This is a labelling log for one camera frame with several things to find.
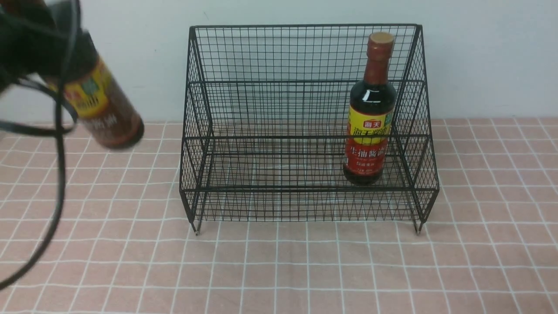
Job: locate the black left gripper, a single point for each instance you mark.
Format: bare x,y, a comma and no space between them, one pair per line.
37,38

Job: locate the dark soy sauce bottle brown label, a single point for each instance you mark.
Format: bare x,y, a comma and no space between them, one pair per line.
99,101

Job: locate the pink checkered tablecloth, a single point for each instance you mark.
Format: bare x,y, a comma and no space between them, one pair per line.
125,246

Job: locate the black wire mesh rack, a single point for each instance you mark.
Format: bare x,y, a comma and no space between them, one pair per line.
264,128

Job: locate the light soy sauce bottle red label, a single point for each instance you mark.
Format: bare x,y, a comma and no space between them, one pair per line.
369,120

